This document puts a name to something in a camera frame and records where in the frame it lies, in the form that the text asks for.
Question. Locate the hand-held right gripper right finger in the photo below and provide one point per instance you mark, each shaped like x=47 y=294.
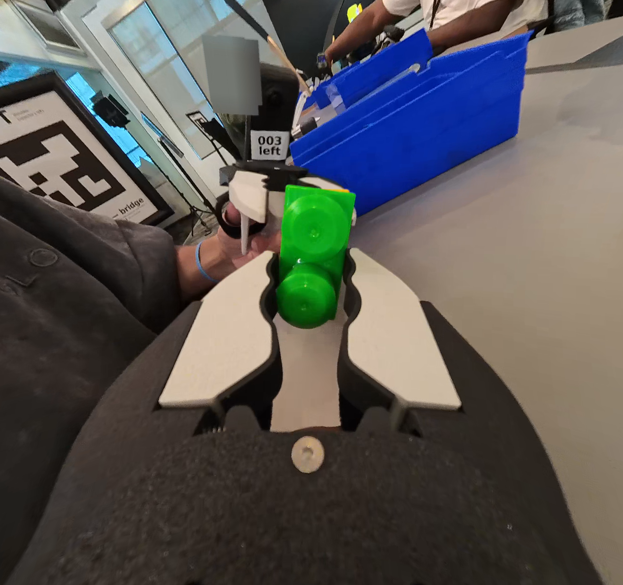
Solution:
x=401 y=341

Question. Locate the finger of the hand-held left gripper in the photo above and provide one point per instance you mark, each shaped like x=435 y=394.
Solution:
x=323 y=183
x=250 y=195

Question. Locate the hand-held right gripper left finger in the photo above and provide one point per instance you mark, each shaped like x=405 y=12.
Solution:
x=224 y=341

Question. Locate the green two-stud block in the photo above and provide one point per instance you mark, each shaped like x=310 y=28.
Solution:
x=314 y=234

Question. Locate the blue plastic bin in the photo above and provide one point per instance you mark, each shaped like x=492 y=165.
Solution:
x=413 y=122

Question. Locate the grey desk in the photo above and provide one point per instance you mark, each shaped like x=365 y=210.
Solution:
x=486 y=254

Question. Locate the person's left hand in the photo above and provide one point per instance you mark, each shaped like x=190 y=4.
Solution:
x=263 y=244

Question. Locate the small black tag sign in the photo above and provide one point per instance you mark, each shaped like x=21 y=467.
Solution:
x=209 y=130

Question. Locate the blue wristband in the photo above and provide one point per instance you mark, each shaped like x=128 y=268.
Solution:
x=199 y=261

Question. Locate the person's dark clothing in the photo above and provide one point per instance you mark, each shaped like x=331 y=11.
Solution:
x=73 y=327

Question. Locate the black studio light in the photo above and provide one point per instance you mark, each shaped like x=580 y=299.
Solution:
x=112 y=108

